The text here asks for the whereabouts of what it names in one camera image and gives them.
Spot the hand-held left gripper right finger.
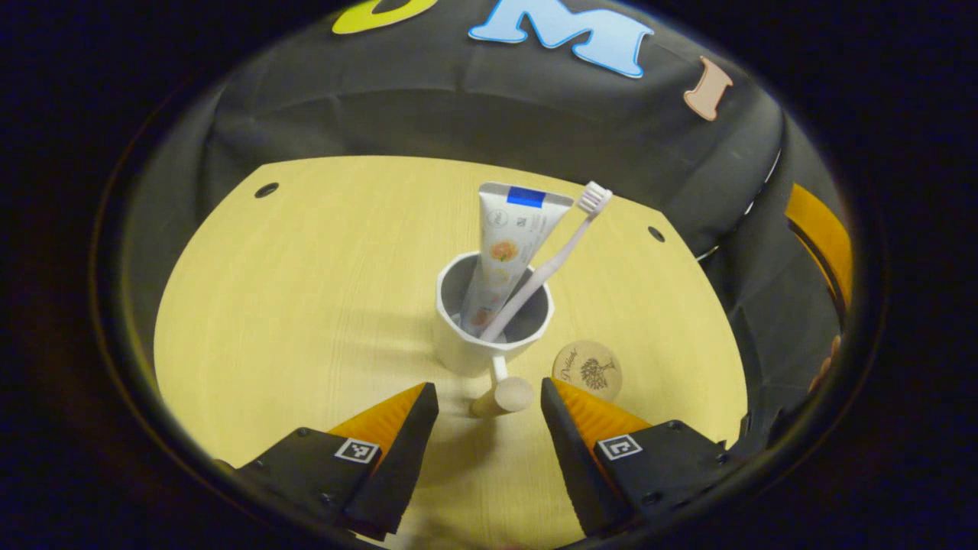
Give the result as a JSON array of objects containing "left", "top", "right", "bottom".
[{"left": 540, "top": 377, "right": 753, "bottom": 538}]

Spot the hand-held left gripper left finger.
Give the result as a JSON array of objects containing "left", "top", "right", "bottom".
[{"left": 218, "top": 382, "right": 440, "bottom": 542}]

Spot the round wooden coaster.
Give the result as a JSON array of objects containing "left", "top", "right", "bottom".
[{"left": 552, "top": 340, "right": 623, "bottom": 402}]

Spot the white cup with wooden handle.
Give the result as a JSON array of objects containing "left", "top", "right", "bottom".
[{"left": 434, "top": 251, "right": 555, "bottom": 417}]

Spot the pale pink toothbrush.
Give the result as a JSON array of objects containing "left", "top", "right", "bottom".
[{"left": 480, "top": 181, "right": 614, "bottom": 343}]

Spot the white toothpaste tube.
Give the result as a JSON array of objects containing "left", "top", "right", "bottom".
[{"left": 460, "top": 182, "right": 574, "bottom": 337}]

